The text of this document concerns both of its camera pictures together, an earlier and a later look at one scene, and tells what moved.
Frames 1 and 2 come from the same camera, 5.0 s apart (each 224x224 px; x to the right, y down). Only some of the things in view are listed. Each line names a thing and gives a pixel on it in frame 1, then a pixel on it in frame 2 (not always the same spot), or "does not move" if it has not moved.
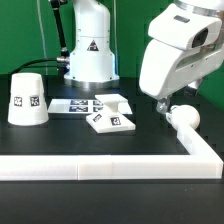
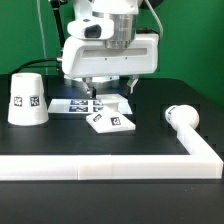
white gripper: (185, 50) → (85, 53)
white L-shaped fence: (200, 162) does not move
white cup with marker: (27, 101) does not move
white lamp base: (110, 120) does not move
